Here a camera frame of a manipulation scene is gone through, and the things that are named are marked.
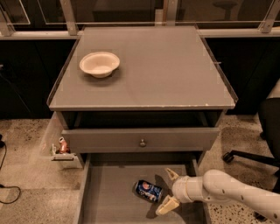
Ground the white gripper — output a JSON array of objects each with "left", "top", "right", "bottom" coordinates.
[{"left": 156, "top": 168, "right": 192, "bottom": 215}]

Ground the blue pepsi can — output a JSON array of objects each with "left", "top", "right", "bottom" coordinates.
[{"left": 135, "top": 180, "right": 163, "bottom": 202}]

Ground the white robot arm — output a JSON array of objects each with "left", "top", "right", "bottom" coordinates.
[{"left": 156, "top": 168, "right": 280, "bottom": 224}]

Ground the round metal drawer knob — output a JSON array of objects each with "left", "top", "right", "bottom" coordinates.
[{"left": 139, "top": 139, "right": 146, "bottom": 147}]

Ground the grey top drawer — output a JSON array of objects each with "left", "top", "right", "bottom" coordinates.
[{"left": 61, "top": 112, "right": 221, "bottom": 154}]

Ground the open grey middle drawer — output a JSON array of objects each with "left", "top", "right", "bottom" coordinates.
[{"left": 73, "top": 152, "right": 211, "bottom": 224}]

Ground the grey drawer cabinet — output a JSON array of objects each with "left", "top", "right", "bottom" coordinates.
[{"left": 46, "top": 24, "right": 239, "bottom": 166}]

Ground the orange bottle in bin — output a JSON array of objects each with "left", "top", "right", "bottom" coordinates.
[{"left": 59, "top": 136, "right": 70, "bottom": 154}]

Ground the black office chair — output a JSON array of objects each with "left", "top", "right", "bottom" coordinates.
[{"left": 222, "top": 97, "right": 280, "bottom": 177}]

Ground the white paper bowl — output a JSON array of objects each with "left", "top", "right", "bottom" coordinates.
[{"left": 80, "top": 52, "right": 120, "bottom": 78}]

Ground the black floor cable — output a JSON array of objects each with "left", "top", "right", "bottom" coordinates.
[{"left": 0, "top": 134, "right": 22, "bottom": 205}]

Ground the metal window railing frame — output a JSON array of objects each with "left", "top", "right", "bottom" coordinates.
[{"left": 0, "top": 0, "right": 280, "bottom": 39}]

